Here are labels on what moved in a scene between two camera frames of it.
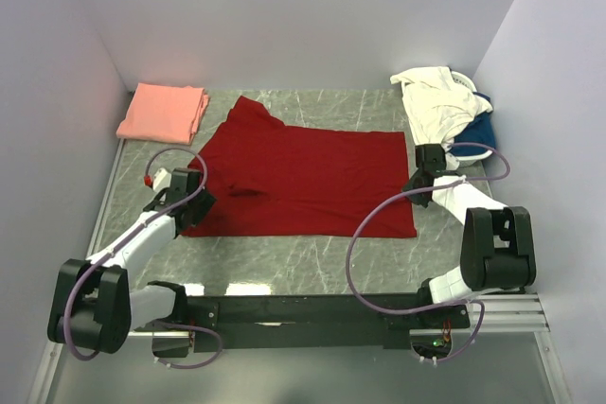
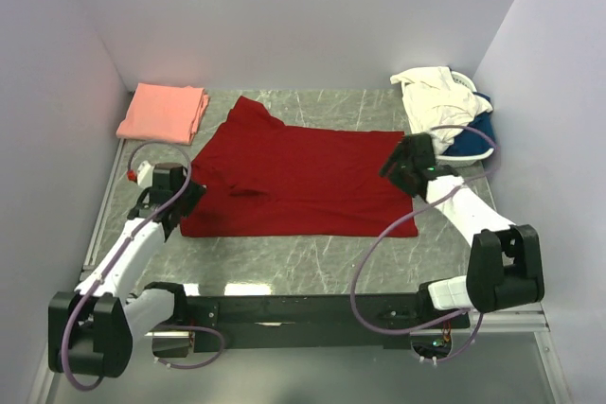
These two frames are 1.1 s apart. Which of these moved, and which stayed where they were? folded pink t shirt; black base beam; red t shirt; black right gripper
Moved: black right gripper
Stayed: red t shirt; black base beam; folded pink t shirt
